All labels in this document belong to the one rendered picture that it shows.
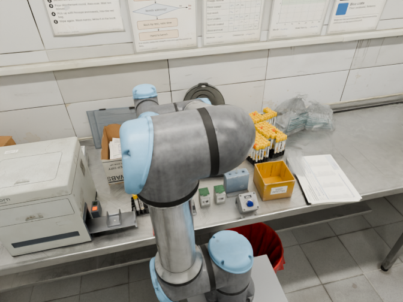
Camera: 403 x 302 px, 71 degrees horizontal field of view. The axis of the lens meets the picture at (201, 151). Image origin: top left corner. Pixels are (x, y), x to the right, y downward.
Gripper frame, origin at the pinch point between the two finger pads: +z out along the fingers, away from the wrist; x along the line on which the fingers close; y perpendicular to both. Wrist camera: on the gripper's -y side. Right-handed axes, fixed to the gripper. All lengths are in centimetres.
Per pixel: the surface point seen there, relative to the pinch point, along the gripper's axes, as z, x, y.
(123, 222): 13.7, 9.8, 17.5
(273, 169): 12, -2, -49
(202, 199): 13.0, 6.8, -14.1
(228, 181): 9.8, 2.6, -26.5
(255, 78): -9, -51, -58
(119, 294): 106, -11, 37
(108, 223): 13.3, 9.4, 22.7
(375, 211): 105, -28, -162
